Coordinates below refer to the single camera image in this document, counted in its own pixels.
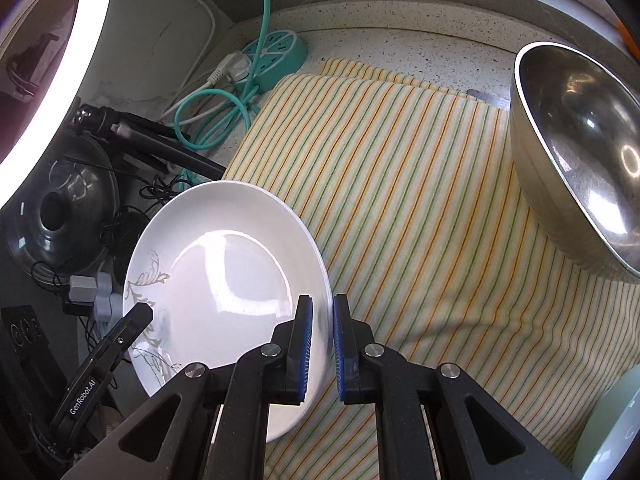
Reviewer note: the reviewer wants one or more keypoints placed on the orange tangerine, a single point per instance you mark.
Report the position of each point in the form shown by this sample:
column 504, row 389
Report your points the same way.
column 628, row 41

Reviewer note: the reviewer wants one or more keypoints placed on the black tripod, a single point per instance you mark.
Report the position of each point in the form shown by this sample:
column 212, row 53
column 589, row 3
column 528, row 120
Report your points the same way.
column 147, row 141

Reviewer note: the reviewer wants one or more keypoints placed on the teal power strip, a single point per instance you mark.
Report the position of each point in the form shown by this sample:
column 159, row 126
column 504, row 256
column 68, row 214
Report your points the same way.
column 282, row 54

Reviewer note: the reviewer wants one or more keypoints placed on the white plug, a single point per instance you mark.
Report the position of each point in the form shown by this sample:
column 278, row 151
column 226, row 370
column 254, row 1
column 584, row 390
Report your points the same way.
column 235, row 66

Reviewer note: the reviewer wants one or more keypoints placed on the white power adapter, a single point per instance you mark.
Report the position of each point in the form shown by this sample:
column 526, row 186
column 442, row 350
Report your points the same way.
column 96, row 292

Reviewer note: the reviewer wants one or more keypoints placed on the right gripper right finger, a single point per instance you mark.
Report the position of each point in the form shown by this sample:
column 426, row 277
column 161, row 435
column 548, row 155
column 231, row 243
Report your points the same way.
column 432, row 423

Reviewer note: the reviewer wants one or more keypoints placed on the glass pot lid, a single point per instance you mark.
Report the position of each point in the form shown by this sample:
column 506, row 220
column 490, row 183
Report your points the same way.
column 54, row 222

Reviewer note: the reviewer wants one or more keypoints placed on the large steel bowl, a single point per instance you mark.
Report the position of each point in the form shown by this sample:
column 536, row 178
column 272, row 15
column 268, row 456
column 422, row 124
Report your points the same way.
column 574, row 133

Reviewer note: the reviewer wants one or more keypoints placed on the striped yellow cloth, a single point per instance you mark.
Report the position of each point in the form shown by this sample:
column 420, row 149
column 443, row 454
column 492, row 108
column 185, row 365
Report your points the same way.
column 410, row 192

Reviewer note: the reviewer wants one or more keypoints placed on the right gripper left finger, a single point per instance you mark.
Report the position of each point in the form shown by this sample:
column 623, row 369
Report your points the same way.
column 209, row 423

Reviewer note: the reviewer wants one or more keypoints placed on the plain white plate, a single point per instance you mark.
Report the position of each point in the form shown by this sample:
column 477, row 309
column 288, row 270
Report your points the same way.
column 221, row 265

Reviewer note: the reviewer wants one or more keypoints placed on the pale green ceramic bowl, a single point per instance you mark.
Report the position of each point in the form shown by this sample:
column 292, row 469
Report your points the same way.
column 611, row 431

